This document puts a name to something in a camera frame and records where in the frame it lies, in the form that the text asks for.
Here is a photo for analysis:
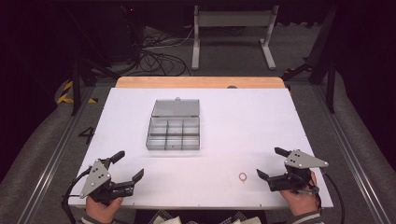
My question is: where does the aluminium floor rail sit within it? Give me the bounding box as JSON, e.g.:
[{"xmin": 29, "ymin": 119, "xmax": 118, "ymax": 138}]
[
  {"xmin": 16, "ymin": 86, "xmax": 97, "ymax": 224},
  {"xmin": 311, "ymin": 84, "xmax": 390, "ymax": 224}
]

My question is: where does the white board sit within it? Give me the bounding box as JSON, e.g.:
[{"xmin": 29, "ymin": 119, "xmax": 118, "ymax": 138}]
[{"xmin": 67, "ymin": 87, "xmax": 334, "ymax": 210}]

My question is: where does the person's lap clothing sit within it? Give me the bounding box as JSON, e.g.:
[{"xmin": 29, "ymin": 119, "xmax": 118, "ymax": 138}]
[{"xmin": 134, "ymin": 209, "xmax": 268, "ymax": 224}]

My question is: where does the clear plastic compartment box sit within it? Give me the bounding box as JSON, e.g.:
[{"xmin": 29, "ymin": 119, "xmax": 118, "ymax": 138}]
[{"xmin": 145, "ymin": 97, "xmax": 201, "ymax": 151}]

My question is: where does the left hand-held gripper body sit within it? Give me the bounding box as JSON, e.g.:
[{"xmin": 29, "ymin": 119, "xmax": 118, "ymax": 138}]
[{"xmin": 79, "ymin": 158, "xmax": 136, "ymax": 206}]

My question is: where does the person's left hand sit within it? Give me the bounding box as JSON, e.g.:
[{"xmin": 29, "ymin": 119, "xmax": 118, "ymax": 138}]
[{"xmin": 85, "ymin": 195, "xmax": 124, "ymax": 224}]

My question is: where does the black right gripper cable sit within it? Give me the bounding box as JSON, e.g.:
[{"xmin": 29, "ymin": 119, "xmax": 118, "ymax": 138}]
[{"xmin": 321, "ymin": 172, "xmax": 347, "ymax": 224}]

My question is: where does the wooden table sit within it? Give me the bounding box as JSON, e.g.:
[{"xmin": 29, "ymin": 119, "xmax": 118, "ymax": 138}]
[{"xmin": 115, "ymin": 76, "xmax": 287, "ymax": 90}]

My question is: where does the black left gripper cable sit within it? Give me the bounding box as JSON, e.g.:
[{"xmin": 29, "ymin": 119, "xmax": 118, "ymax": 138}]
[{"xmin": 61, "ymin": 167, "xmax": 92, "ymax": 224}]

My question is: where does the white metal stand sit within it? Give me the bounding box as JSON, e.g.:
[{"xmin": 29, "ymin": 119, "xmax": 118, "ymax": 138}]
[{"xmin": 191, "ymin": 5, "xmax": 280, "ymax": 72}]

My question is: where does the tangle of black floor cables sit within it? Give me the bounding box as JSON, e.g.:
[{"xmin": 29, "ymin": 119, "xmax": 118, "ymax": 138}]
[{"xmin": 123, "ymin": 26, "xmax": 200, "ymax": 77}]

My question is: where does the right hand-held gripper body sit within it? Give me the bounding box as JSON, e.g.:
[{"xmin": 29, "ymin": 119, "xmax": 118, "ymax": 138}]
[{"xmin": 266, "ymin": 148, "xmax": 330, "ymax": 192}]

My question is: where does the yellow black floor tape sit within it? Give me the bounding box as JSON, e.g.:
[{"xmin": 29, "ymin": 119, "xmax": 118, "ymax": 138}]
[{"xmin": 56, "ymin": 80, "xmax": 99, "ymax": 105}]

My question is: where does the person's right hand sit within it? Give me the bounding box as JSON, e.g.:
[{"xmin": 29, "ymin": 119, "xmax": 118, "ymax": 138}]
[{"xmin": 279, "ymin": 171, "xmax": 320, "ymax": 217}]

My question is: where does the black tripod stand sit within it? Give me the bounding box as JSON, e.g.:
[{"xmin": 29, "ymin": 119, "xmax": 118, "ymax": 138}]
[
  {"xmin": 280, "ymin": 4, "xmax": 340, "ymax": 115},
  {"xmin": 64, "ymin": 7, "xmax": 120, "ymax": 117}
]

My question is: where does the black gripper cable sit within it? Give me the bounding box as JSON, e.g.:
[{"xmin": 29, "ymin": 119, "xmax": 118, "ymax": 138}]
[
  {"xmin": 61, "ymin": 167, "xmax": 92, "ymax": 224},
  {"xmin": 321, "ymin": 172, "xmax": 347, "ymax": 224}
]

